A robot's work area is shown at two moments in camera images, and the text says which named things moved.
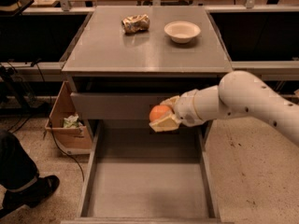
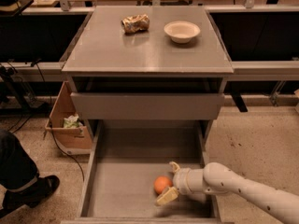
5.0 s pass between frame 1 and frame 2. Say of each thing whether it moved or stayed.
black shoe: stayed
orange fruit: moved
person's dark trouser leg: stayed
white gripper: moved
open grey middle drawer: stayed
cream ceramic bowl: stayed
